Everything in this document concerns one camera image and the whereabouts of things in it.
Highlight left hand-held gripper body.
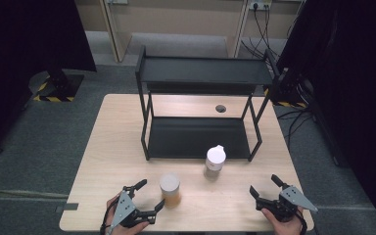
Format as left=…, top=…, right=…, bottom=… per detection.
left=106, top=185, right=158, bottom=235

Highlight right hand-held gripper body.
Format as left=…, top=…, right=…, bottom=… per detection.
left=256, top=183, right=319, bottom=223

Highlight tan lidded jar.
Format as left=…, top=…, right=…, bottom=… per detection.
left=159, top=172, right=182, bottom=209

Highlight glass jar with white lid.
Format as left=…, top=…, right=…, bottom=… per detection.
left=204, top=144, right=227, bottom=180

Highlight black two-tier shelf rack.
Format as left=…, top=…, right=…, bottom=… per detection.
left=134, top=45, right=281, bottom=163

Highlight person's left hand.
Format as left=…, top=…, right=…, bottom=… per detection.
left=106, top=195, right=150, bottom=235

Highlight person's right hand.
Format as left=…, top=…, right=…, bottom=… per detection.
left=261, top=207, right=306, bottom=235

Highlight dark floor tape piece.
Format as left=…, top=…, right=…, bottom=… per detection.
left=55, top=203, right=79, bottom=213

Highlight black stand base hazard stripes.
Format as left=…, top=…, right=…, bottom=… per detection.
left=28, top=70, right=85, bottom=103
left=263, top=67, right=307, bottom=109

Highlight black curtain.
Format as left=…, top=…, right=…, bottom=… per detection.
left=0, top=0, right=98, bottom=158
left=275, top=0, right=376, bottom=235

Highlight beige desk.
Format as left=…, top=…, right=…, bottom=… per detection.
left=74, top=0, right=307, bottom=63

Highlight white power strip yellow label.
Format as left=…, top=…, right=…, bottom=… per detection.
left=249, top=0, right=273, bottom=11

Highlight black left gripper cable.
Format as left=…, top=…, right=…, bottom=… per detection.
left=99, top=200, right=118, bottom=235

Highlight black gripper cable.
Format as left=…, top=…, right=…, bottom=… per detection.
left=294, top=209, right=308, bottom=235
left=99, top=200, right=118, bottom=235

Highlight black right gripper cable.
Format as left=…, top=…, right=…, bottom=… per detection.
left=294, top=209, right=308, bottom=235

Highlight black floor cable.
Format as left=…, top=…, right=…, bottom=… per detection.
left=275, top=106, right=314, bottom=148

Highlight black power cable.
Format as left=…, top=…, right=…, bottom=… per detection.
left=250, top=4, right=272, bottom=59
left=252, top=2, right=279, bottom=57

